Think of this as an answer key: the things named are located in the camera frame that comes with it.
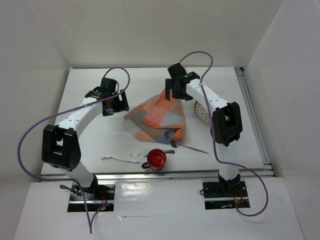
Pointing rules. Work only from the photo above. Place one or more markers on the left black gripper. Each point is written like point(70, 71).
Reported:
point(121, 105)

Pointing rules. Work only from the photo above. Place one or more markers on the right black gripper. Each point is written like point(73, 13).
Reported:
point(170, 84)

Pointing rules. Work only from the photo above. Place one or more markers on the floral patterned plate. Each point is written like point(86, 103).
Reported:
point(201, 113)

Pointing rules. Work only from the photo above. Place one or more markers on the checkered orange grey cloth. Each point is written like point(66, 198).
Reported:
point(157, 120)

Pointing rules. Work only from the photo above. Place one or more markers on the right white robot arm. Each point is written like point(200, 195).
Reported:
point(225, 120)

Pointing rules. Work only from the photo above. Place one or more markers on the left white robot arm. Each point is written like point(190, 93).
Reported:
point(60, 143)

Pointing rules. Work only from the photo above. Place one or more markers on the silver spoon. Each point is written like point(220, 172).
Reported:
point(175, 144)

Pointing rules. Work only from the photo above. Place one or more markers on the silver fork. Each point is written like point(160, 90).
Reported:
point(119, 160)

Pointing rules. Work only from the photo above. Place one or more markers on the silver knife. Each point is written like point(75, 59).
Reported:
point(143, 155)

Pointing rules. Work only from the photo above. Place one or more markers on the red enamel mug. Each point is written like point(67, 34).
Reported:
point(156, 160)

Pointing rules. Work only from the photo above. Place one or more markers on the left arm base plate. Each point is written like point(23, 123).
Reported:
point(103, 200)

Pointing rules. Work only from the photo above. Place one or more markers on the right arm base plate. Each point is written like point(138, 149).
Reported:
point(216, 199)

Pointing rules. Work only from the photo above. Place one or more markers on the aluminium frame rail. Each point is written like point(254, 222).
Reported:
point(107, 136)

